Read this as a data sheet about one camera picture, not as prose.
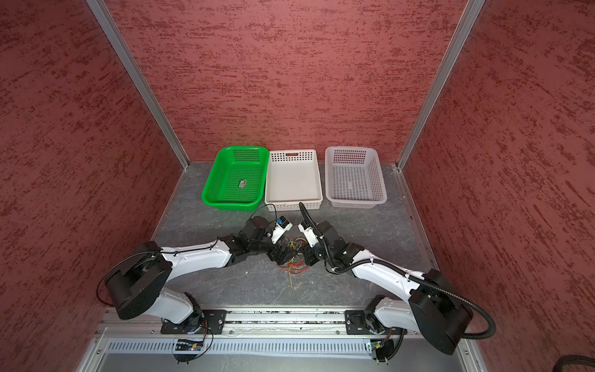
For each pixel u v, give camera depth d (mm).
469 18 724
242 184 1113
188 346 720
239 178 1139
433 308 413
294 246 833
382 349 708
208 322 740
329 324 757
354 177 1148
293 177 1100
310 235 755
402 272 475
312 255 731
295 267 831
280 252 756
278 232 761
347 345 710
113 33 754
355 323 741
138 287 431
